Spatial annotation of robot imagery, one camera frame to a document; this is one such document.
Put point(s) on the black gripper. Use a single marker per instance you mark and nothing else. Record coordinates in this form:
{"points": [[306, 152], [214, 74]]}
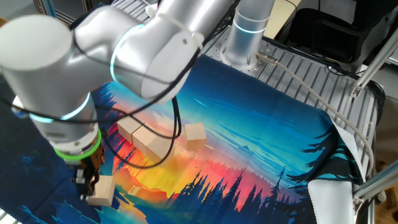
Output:
{"points": [[93, 161]]}

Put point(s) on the light wooden cube block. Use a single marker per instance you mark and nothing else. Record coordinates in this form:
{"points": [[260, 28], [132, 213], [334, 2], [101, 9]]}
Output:
{"points": [[160, 151], [126, 126], [195, 136], [104, 189], [143, 138]]}

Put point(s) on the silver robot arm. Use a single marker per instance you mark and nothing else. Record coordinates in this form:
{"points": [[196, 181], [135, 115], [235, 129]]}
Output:
{"points": [[93, 46]]}

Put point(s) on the forest sunset printed cloth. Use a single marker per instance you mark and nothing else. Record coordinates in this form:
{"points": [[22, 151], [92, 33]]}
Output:
{"points": [[248, 124]]}

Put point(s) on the silver robot mounting plate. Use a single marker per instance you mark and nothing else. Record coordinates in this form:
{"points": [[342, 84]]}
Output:
{"points": [[262, 46]]}

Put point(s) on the beige desk top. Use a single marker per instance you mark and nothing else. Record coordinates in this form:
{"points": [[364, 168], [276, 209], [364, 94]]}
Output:
{"points": [[281, 15]]}

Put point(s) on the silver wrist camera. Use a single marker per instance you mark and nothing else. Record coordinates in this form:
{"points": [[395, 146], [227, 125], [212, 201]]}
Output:
{"points": [[18, 107]]}

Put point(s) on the aluminium frame post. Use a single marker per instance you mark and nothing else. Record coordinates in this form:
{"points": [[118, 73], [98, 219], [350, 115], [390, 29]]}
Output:
{"points": [[51, 6], [373, 65], [376, 183]]}

